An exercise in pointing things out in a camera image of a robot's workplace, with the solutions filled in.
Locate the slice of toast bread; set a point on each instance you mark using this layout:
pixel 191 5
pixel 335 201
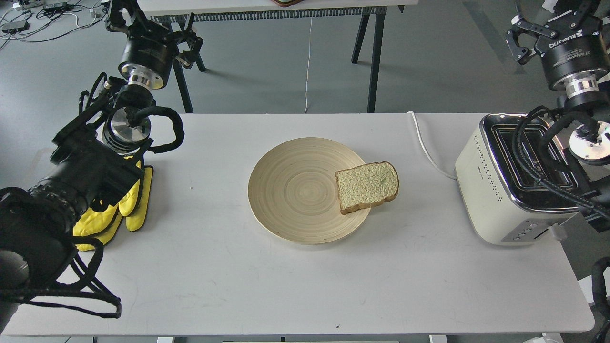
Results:
pixel 366 186

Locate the background table with black legs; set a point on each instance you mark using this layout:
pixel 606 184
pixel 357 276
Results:
pixel 167 12

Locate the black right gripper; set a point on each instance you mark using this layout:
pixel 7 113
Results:
pixel 568 44

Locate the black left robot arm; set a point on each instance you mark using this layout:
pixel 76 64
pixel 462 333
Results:
pixel 42 262

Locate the yellow cloth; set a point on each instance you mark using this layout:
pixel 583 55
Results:
pixel 131 211

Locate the round bamboo plate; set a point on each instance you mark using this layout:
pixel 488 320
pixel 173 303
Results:
pixel 293 191

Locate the cream white toaster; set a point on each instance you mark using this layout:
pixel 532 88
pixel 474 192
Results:
pixel 505 204

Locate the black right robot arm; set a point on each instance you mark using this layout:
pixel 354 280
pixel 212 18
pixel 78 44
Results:
pixel 577 136

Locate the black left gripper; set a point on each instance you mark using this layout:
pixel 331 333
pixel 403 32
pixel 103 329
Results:
pixel 152 49

